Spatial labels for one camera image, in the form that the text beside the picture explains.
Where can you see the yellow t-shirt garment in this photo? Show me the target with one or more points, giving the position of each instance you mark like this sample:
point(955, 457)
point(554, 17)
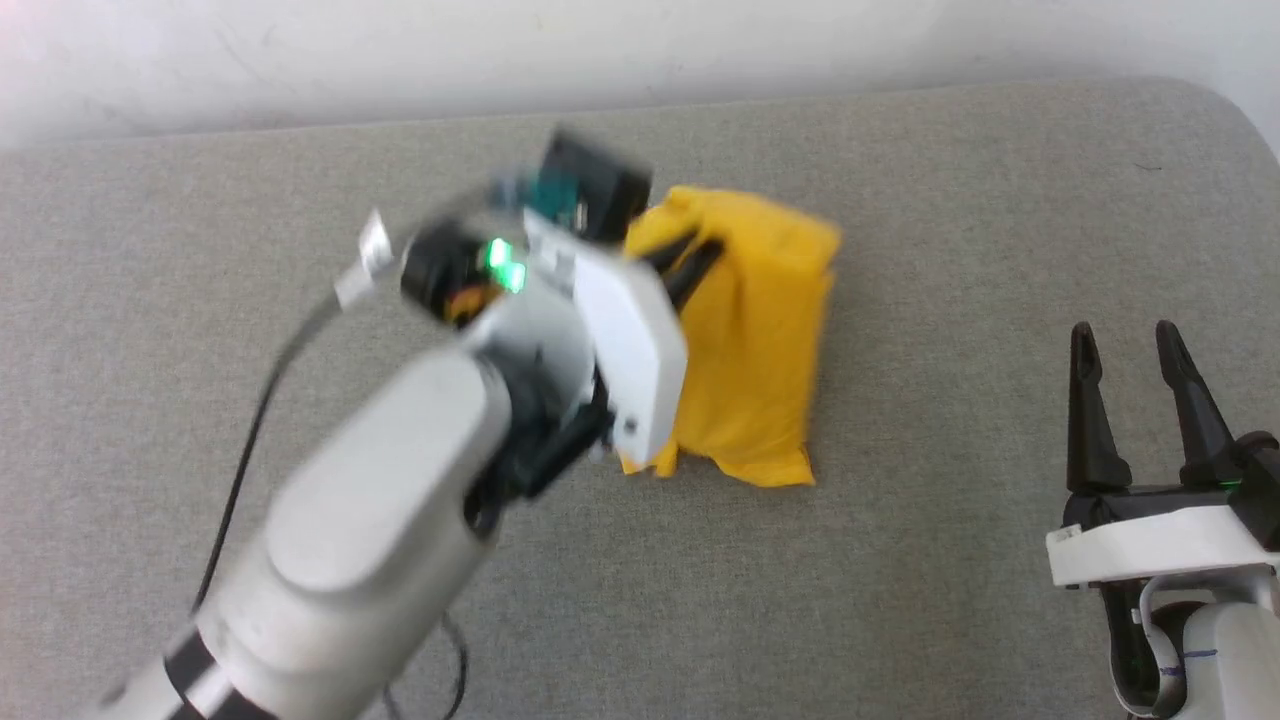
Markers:
point(760, 350)

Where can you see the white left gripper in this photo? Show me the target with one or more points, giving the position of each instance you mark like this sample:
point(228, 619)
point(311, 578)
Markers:
point(630, 350)

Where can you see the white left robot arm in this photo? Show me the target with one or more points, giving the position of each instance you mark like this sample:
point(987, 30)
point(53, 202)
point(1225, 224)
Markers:
point(380, 500)

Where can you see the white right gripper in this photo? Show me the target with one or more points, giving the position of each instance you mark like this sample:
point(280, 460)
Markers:
point(1160, 535)

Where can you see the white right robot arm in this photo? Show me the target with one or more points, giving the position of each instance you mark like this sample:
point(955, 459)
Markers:
point(1235, 650)

